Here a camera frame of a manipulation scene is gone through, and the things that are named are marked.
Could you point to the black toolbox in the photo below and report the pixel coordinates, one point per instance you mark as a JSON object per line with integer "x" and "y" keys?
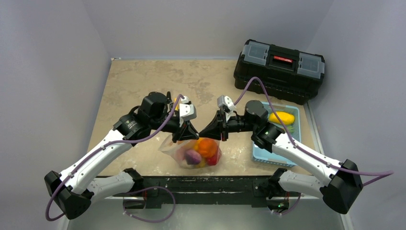
{"x": 287, "y": 74}

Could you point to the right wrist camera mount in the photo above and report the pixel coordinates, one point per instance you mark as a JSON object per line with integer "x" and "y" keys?
{"x": 226, "y": 104}

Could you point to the orange mini pumpkin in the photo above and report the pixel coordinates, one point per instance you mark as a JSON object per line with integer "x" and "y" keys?
{"x": 206, "y": 147}

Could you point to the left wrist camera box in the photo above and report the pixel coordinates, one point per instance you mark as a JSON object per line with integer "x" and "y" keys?
{"x": 186, "y": 109}

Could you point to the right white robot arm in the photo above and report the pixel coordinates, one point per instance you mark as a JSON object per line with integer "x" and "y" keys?
{"x": 337, "y": 183}

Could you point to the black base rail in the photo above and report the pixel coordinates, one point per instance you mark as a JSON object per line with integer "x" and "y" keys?
{"x": 256, "y": 191}

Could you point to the yellow bell pepper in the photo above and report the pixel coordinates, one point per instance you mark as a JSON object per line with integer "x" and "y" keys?
{"x": 202, "y": 164}

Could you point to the clear zip top bag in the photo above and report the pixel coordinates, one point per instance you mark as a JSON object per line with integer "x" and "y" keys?
{"x": 177, "y": 149}

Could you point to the yellow handled screwdriver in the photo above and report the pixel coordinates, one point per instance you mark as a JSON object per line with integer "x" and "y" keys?
{"x": 176, "y": 105}

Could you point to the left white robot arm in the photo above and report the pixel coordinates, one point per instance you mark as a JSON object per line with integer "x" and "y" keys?
{"x": 78, "y": 186}

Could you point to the light blue plastic basket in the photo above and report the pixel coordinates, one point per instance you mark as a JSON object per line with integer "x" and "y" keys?
{"x": 264, "y": 156}

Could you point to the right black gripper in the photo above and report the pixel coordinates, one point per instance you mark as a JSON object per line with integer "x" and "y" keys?
{"x": 224, "y": 123}

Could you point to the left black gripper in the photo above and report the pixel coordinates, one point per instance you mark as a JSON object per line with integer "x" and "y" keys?
{"x": 184, "y": 132}

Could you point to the yellow mango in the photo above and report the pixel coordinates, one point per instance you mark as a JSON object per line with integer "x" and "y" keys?
{"x": 281, "y": 116}

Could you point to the red bell pepper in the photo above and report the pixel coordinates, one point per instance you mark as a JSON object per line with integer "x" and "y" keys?
{"x": 214, "y": 159}

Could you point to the purple red onion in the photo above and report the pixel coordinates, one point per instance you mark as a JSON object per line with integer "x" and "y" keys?
{"x": 192, "y": 157}

